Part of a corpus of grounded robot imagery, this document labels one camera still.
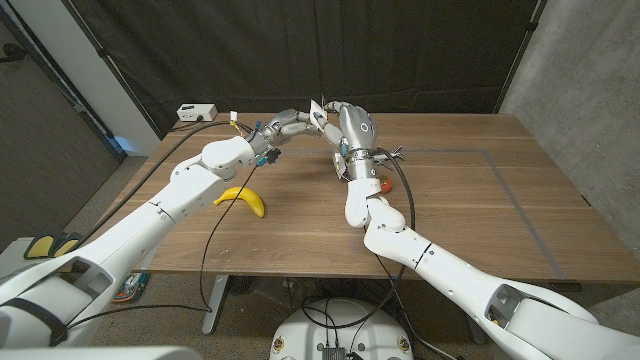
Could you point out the white robot torso base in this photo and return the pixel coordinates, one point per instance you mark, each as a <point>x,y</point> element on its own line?
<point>305,335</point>

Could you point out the teal orange device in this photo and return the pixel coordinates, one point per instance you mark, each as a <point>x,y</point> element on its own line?
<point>131,287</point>

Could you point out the grey table leg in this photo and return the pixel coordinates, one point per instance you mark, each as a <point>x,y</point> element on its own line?
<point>215,315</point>

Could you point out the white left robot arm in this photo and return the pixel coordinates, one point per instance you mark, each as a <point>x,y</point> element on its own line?
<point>150,220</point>

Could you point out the black backdrop stand pole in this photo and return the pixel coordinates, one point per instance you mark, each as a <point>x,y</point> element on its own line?
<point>520,55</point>
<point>112,70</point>

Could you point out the white robot chest cover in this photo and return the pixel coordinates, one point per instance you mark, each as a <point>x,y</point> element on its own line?
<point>100,354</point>

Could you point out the yellow black foot pad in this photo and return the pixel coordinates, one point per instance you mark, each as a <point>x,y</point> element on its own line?
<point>40,247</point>
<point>66,249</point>

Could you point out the white toy airplane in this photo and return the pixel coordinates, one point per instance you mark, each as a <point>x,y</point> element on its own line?
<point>395,152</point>

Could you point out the white power outlet box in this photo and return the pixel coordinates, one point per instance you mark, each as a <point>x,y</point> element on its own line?
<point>196,112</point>

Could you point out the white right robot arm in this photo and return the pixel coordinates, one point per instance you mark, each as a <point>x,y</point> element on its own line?
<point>450,275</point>

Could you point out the black backdrop curtain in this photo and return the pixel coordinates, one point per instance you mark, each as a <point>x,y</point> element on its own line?
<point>225,50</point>

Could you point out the yellow toy banana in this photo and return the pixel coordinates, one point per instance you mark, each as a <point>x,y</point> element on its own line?
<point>250,196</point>

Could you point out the black wall fixture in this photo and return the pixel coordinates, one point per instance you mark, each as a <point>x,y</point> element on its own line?
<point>11,52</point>

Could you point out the red toy tomato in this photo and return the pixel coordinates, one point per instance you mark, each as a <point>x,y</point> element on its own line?
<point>386,185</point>

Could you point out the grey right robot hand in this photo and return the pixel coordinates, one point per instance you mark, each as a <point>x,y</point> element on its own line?
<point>357,127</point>

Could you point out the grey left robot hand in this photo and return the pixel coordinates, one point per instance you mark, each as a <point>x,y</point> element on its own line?
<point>282,127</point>

